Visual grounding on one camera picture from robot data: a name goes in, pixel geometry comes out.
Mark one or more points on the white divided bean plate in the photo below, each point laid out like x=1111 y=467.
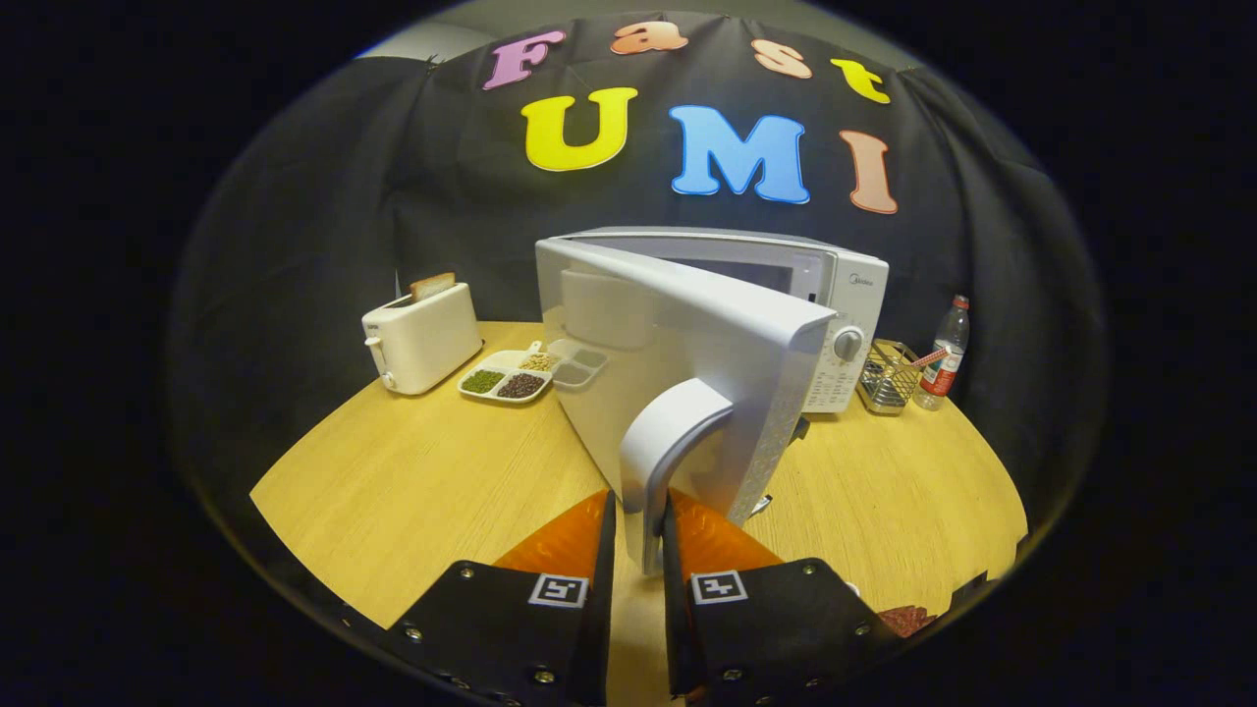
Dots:
x=511 y=378

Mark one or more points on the toasted bread slice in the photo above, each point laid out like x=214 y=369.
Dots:
x=432 y=286

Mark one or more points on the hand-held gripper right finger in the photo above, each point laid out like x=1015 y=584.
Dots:
x=678 y=628

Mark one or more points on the white pop-up toaster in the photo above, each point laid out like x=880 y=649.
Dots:
x=422 y=339

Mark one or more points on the pink straw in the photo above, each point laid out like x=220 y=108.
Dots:
x=931 y=356

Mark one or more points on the white toaster oven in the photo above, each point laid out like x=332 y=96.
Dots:
x=687 y=334

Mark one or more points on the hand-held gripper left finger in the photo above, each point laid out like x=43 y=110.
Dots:
x=594 y=609

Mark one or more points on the clear plastic water bottle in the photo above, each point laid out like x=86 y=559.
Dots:
x=943 y=363

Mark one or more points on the brown meat piece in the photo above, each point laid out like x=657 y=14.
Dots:
x=905 y=620

